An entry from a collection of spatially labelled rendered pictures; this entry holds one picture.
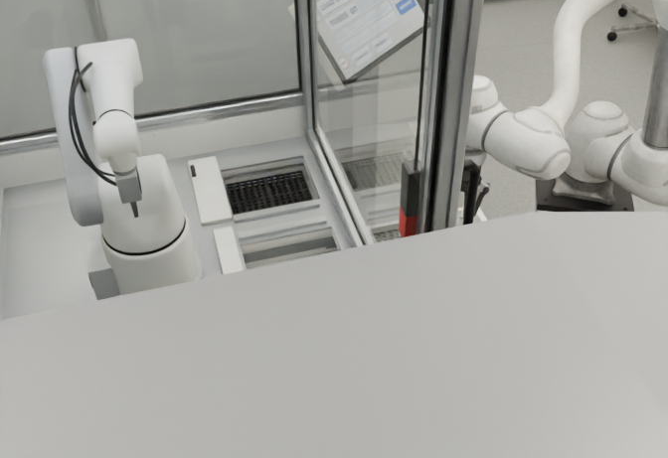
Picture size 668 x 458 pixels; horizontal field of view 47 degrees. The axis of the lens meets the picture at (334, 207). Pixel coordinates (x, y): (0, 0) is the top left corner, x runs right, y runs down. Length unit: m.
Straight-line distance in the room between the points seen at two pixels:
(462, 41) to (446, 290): 0.45
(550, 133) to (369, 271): 0.95
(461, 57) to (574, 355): 0.52
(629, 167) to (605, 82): 2.27
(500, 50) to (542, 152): 3.10
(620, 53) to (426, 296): 4.17
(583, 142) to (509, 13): 2.83
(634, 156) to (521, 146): 0.67
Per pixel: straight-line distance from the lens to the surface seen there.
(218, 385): 0.67
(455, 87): 1.12
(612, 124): 2.32
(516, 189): 3.66
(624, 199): 2.48
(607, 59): 4.75
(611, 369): 0.70
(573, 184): 2.43
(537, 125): 1.64
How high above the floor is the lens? 2.32
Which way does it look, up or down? 42 degrees down
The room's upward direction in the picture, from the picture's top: 1 degrees counter-clockwise
